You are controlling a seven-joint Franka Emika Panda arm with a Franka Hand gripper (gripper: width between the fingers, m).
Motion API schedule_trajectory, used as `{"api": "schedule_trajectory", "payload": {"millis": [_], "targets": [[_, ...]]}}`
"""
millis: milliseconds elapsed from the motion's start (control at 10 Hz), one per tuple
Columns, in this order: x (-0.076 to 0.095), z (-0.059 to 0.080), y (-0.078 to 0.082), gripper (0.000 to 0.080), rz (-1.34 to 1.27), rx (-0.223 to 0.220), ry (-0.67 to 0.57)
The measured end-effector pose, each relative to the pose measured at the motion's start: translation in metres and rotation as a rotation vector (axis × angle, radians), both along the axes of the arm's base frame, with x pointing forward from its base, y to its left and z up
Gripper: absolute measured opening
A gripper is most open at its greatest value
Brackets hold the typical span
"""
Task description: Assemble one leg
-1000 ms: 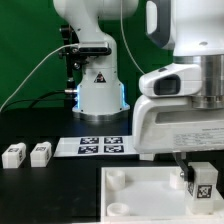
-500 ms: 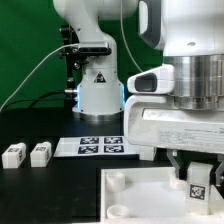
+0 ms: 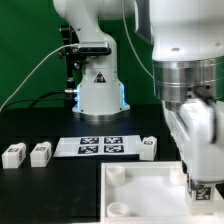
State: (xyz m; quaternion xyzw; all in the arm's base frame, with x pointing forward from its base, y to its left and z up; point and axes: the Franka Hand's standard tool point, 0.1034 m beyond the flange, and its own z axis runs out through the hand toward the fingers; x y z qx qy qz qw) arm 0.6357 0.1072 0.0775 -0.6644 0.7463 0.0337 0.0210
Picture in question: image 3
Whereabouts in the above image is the black cable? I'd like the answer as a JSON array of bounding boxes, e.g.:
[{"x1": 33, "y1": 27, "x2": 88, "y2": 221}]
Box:
[{"x1": 0, "y1": 89, "x2": 79, "y2": 113}]

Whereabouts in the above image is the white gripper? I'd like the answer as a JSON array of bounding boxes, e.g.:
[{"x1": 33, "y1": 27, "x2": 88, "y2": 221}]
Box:
[{"x1": 162, "y1": 99, "x2": 224, "y2": 184}]

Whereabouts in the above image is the white cable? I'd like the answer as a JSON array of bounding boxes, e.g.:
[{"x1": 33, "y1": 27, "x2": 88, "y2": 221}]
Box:
[{"x1": 0, "y1": 0, "x2": 156, "y2": 113}]

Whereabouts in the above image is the black camera on stand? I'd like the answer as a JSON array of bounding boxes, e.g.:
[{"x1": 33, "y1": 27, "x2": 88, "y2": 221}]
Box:
[{"x1": 58, "y1": 25, "x2": 112, "y2": 97}]

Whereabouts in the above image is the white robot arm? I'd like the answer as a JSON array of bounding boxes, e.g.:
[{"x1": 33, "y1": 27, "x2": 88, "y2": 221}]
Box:
[{"x1": 53, "y1": 0, "x2": 224, "y2": 184}]

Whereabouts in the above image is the white square tabletop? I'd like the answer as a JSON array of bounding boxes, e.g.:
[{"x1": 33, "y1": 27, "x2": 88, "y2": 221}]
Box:
[{"x1": 100, "y1": 162, "x2": 224, "y2": 224}]

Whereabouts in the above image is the white sheet with AprilTags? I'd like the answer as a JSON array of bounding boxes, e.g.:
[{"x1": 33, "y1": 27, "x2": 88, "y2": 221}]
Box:
[{"x1": 54, "y1": 135, "x2": 141, "y2": 157}]

